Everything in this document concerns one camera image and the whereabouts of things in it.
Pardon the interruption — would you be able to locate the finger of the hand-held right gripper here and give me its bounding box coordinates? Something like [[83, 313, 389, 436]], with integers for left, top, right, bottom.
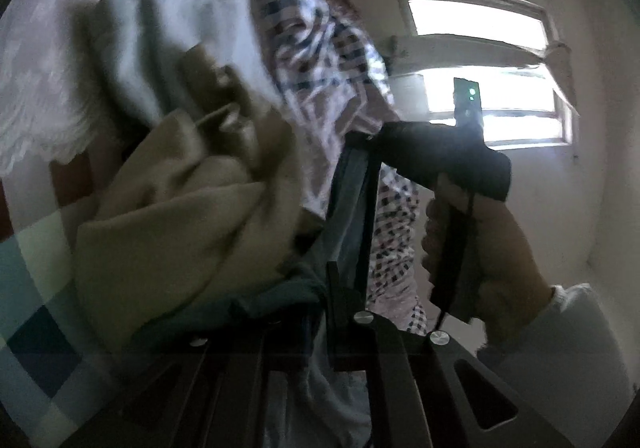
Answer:
[[324, 131, 385, 290]]

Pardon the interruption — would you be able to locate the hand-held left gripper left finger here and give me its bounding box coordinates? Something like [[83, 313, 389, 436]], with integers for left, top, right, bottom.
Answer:
[[65, 315, 313, 448]]

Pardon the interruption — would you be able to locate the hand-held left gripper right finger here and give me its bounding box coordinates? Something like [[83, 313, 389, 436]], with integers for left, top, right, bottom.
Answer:
[[326, 262, 573, 448]]

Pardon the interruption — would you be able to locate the dark teal garment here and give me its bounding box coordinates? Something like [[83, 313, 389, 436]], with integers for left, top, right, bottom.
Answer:
[[132, 273, 328, 359]]

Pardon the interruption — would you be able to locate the beige garment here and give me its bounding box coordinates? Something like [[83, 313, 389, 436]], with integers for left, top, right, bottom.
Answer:
[[75, 41, 323, 354]]

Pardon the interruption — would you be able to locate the person's right forearm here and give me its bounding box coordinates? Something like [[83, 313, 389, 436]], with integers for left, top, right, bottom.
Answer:
[[477, 283, 638, 448]]

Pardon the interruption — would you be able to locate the person's right hand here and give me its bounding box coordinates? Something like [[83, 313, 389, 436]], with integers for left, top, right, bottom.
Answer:
[[421, 178, 552, 344]]

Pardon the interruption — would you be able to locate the window curtain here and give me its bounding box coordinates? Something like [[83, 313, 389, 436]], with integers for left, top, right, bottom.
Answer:
[[542, 41, 581, 119]]

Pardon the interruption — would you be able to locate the window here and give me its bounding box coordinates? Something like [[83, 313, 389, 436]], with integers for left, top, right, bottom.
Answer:
[[395, 0, 581, 150]]

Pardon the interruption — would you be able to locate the checkered quilt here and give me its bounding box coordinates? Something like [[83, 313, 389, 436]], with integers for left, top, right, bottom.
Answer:
[[252, 0, 431, 334]]

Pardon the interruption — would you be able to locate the pale blue cloth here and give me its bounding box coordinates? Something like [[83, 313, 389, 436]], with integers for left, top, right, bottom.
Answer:
[[70, 0, 283, 129]]

